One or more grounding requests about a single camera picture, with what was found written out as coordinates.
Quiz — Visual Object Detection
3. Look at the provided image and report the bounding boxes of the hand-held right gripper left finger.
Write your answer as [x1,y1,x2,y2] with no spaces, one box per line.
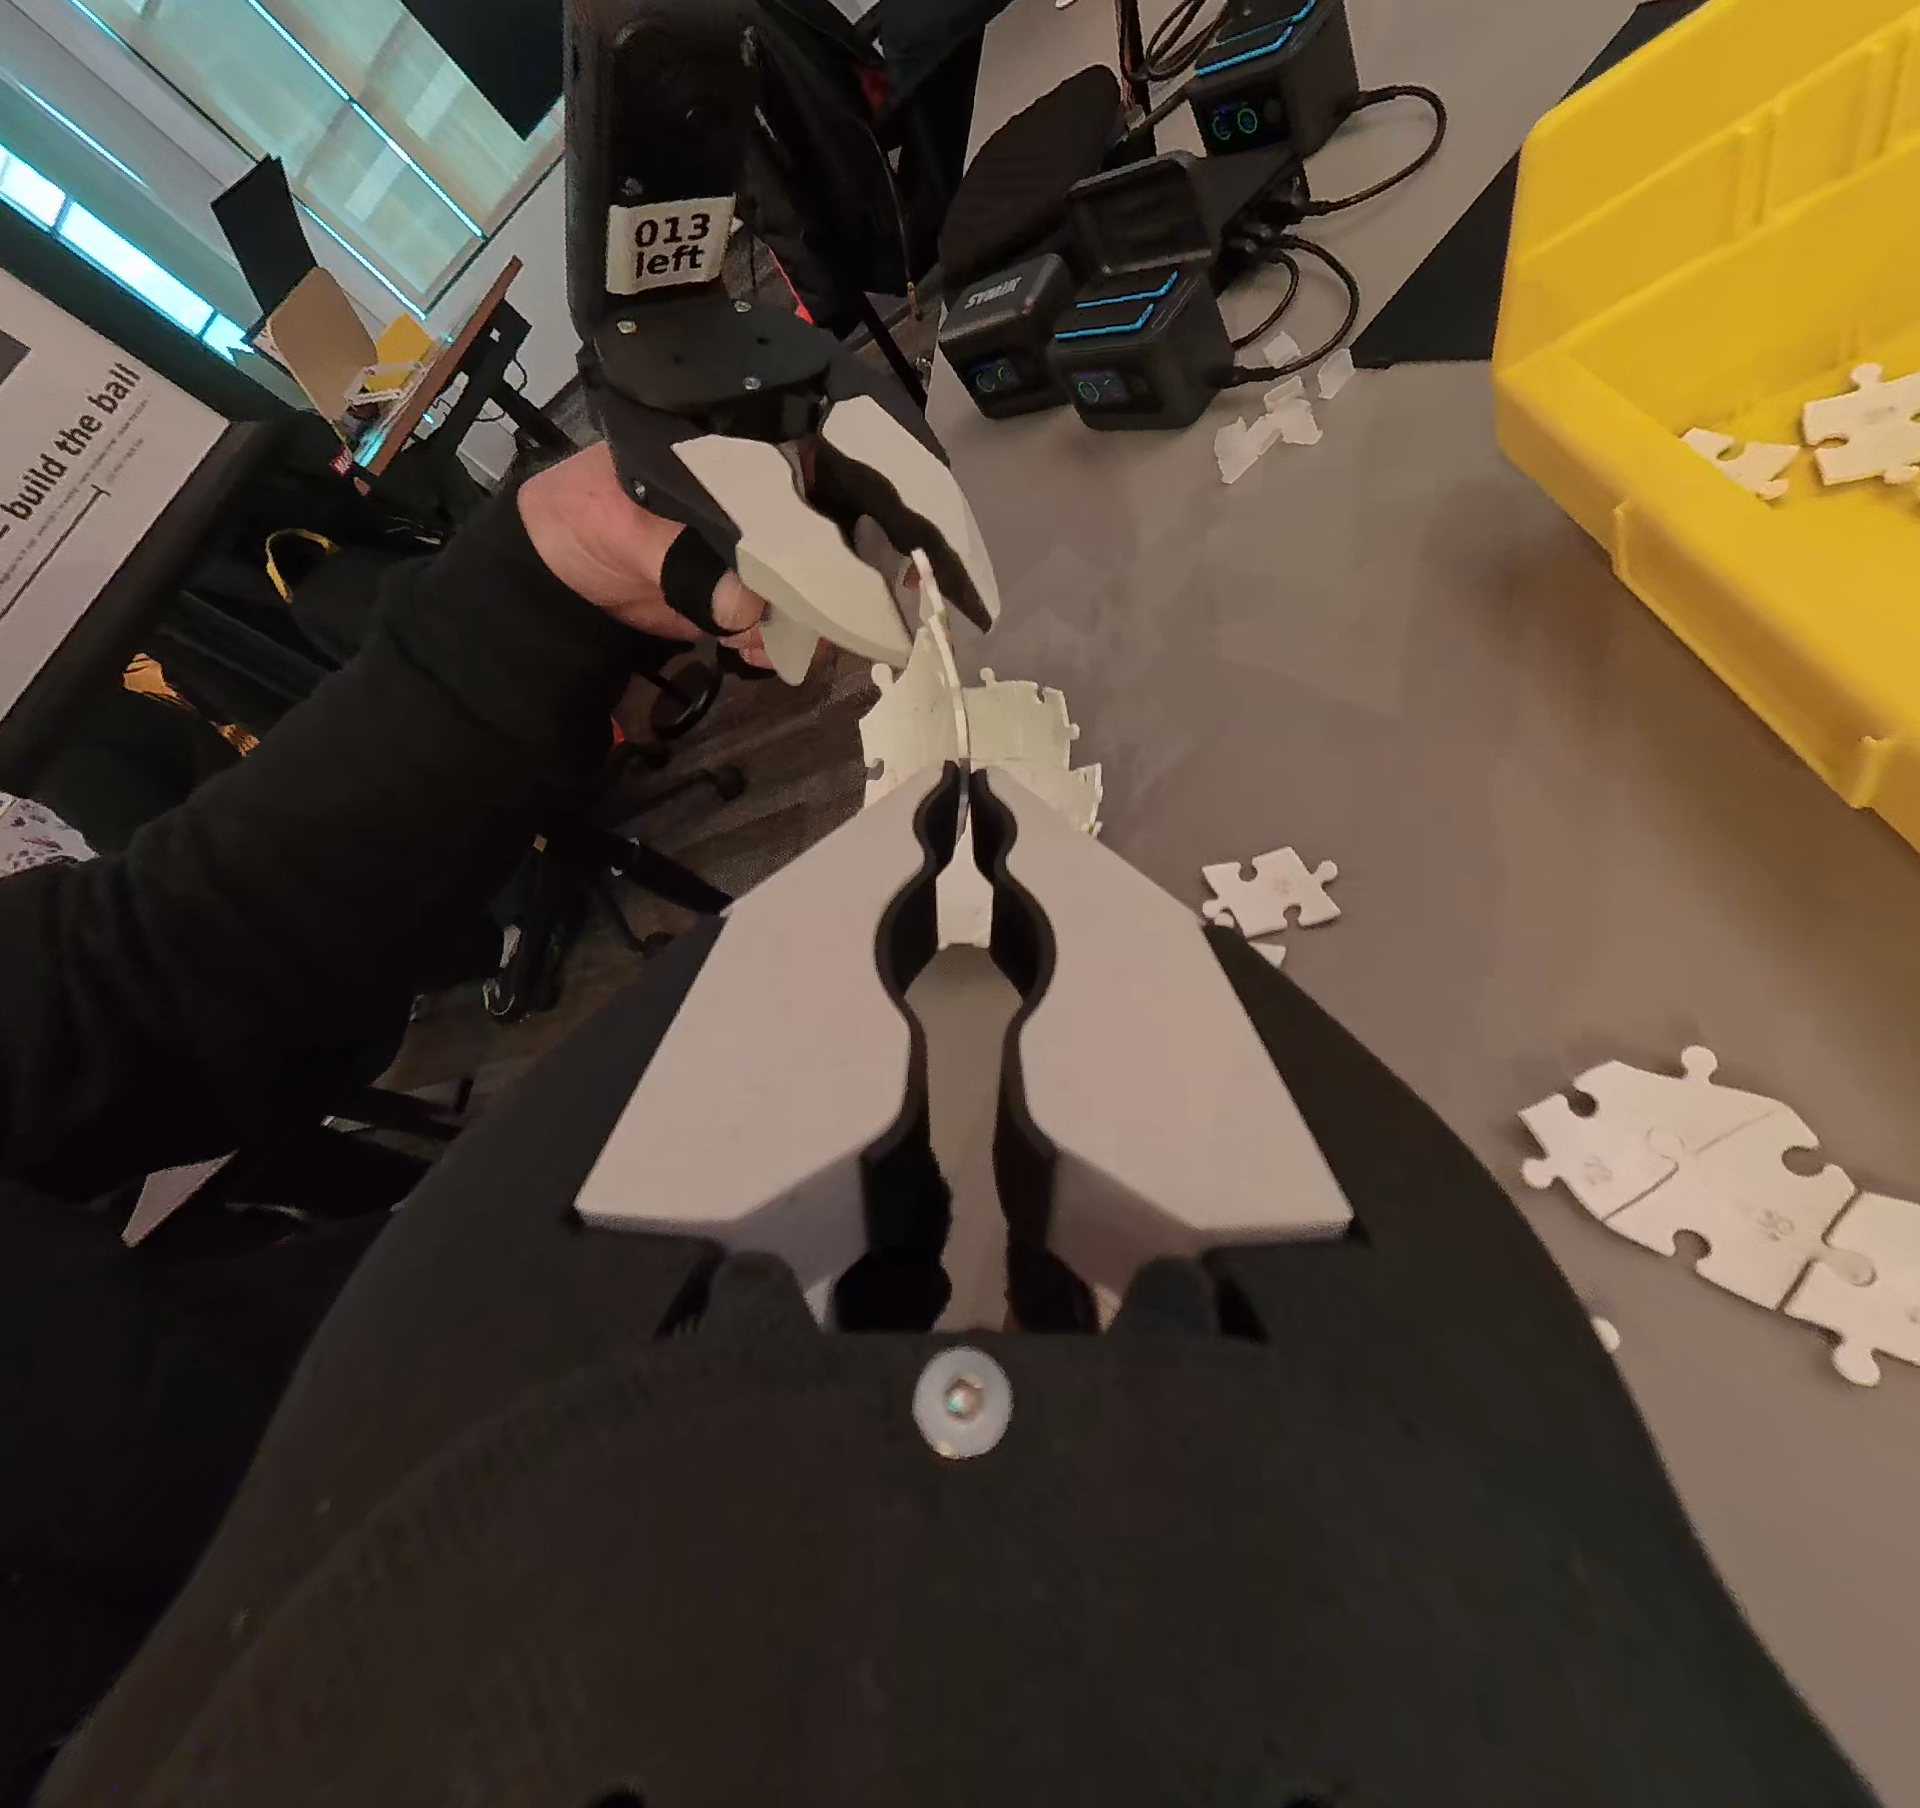
[573,763,964,1253]

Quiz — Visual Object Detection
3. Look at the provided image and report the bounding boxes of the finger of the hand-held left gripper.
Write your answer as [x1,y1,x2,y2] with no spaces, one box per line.
[668,432,916,687]
[815,397,996,628]

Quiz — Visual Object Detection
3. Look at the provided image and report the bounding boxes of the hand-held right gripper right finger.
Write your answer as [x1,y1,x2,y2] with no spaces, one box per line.
[972,770,1359,1250]

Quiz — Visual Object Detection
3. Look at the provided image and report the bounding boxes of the partly built white puzzle ball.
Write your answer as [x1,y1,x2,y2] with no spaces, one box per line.
[862,548,1110,952]

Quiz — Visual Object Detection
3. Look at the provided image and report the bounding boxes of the white puzzle pieces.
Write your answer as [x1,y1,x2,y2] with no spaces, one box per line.
[1199,330,1920,1389]

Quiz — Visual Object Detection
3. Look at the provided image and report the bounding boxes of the person's left forearm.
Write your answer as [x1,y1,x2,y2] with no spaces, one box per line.
[0,488,676,1196]

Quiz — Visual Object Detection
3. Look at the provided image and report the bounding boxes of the single white puzzle piece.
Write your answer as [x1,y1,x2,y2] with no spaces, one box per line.
[1799,365,1920,489]
[1681,425,1801,502]

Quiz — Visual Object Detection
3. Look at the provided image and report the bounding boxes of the person's left hand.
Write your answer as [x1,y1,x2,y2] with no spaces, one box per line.
[515,448,782,680]

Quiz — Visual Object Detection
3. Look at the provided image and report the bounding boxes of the black pouch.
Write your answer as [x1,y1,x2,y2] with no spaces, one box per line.
[942,65,1130,292]

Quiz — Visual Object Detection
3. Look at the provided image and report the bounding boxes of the black mat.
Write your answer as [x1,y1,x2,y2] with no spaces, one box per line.
[1350,0,1704,370]

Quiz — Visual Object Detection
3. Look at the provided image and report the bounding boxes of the framed black-white marker sign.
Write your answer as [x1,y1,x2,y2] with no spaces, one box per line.
[0,254,250,730]

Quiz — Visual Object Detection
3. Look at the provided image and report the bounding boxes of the yellow plastic bin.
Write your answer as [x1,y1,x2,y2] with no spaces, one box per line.
[1491,0,1920,854]

